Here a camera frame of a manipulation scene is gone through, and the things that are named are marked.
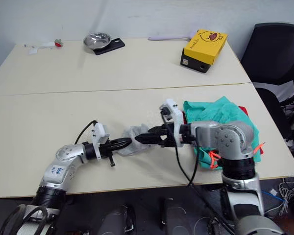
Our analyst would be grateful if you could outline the yellow duck print box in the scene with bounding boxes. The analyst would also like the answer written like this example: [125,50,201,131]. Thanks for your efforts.
[180,29,229,74]

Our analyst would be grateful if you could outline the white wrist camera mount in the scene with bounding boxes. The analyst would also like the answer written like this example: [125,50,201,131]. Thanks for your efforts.
[159,98,187,148]
[91,123,110,160]

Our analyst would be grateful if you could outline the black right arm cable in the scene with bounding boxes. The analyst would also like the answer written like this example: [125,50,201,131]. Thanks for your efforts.
[161,111,199,188]

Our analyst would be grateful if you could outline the dark rounded robot knee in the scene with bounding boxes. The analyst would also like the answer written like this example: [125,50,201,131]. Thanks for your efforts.
[97,204,137,235]
[161,197,196,235]

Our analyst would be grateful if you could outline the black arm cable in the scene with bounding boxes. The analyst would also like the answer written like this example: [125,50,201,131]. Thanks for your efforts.
[74,120,99,145]
[161,111,199,188]

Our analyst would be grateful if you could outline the steel bowl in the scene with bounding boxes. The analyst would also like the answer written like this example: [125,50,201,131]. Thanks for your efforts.
[83,32,112,51]

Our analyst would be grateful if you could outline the white floor cables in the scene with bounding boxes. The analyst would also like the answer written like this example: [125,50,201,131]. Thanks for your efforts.
[269,177,294,217]

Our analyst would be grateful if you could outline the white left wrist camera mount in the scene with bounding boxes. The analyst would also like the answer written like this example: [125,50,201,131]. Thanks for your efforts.
[91,123,110,160]

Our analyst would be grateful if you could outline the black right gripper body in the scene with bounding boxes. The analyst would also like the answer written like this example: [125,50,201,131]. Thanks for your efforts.
[159,121,180,149]

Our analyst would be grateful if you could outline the black flat scale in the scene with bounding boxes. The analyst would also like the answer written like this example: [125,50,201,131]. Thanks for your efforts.
[92,37,125,56]

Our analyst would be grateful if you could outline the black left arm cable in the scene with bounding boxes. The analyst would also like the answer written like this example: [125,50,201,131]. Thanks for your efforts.
[74,120,99,145]

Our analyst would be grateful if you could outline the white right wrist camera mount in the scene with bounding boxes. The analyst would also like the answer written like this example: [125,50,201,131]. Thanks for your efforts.
[159,98,187,148]

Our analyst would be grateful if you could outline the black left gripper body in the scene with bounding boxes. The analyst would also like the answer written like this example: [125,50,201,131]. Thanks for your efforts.
[99,139,117,168]

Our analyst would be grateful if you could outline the black office chair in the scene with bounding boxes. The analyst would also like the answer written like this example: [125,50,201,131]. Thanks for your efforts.
[240,23,294,139]

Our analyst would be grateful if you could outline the orange zip tie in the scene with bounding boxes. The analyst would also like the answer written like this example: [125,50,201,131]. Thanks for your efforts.
[209,150,221,170]
[252,141,267,154]

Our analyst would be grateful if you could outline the green shorts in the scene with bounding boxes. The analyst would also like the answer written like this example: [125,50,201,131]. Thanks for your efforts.
[183,96,265,171]

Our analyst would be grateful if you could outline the grey white socks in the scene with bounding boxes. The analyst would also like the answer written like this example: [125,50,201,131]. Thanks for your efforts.
[116,123,153,157]

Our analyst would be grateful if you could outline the lilac long-handled brush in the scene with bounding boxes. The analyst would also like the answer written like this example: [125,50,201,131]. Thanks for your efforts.
[147,30,199,42]

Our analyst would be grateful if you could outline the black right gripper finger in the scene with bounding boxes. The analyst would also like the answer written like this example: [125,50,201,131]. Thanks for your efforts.
[134,133,166,146]
[148,125,168,134]

